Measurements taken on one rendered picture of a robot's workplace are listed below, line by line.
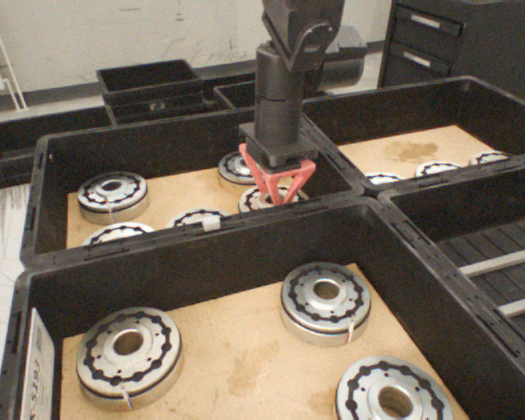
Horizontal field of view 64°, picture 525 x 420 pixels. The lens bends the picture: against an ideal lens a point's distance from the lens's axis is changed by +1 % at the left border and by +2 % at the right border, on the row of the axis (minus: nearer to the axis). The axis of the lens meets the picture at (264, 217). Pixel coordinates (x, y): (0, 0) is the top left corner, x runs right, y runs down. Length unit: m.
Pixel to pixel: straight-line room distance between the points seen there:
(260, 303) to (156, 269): 0.13
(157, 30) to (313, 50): 3.04
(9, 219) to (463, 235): 0.84
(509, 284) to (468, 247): 0.07
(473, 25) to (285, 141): 1.39
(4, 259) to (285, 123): 0.59
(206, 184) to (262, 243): 0.26
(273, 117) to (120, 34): 2.96
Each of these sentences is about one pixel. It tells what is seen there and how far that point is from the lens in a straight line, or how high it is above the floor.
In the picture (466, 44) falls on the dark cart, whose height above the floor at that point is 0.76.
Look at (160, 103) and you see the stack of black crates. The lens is 1.87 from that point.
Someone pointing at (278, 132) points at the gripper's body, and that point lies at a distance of 0.51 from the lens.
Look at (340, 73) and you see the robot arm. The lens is 0.53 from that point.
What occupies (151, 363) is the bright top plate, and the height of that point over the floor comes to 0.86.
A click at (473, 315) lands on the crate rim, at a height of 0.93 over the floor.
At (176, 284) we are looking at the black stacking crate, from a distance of 0.50.
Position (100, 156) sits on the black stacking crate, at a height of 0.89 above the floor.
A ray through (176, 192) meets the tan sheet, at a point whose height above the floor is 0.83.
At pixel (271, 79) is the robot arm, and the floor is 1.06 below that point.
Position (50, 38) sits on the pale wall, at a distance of 3.39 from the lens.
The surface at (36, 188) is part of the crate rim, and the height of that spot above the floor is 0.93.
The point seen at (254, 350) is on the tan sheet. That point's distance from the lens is 0.48.
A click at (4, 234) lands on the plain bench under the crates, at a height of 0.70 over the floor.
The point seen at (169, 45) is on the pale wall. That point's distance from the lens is 3.50.
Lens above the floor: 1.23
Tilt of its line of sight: 38 degrees down
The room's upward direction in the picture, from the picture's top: straight up
